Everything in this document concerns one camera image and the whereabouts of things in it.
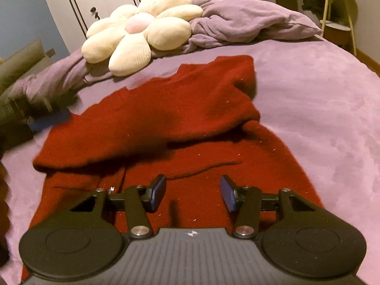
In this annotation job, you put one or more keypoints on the small dark wardrobe key tassel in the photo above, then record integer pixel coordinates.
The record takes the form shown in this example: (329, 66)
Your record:
(94, 12)

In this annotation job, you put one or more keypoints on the purple covered bed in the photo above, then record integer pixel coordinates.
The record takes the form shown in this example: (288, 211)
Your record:
(311, 95)

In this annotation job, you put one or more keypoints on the dark red knit sweater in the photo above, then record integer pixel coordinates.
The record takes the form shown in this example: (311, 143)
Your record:
(193, 109)

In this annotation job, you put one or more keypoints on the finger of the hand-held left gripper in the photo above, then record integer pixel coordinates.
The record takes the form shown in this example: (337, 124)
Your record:
(49, 122)

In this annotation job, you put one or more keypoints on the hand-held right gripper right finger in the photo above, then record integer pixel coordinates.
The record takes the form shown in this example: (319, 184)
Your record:
(228, 194)

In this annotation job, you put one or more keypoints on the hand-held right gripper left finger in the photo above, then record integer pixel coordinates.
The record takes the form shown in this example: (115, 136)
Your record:
(158, 194)

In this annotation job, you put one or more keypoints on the yellow round side table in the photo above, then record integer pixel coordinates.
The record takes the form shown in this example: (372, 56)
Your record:
(338, 28)

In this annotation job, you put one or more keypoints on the cream flower-shaped pillow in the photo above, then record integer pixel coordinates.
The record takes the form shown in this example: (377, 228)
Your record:
(166, 32)

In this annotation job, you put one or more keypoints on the crumpled purple blanket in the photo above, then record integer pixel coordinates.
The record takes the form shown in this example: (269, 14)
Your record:
(243, 17)

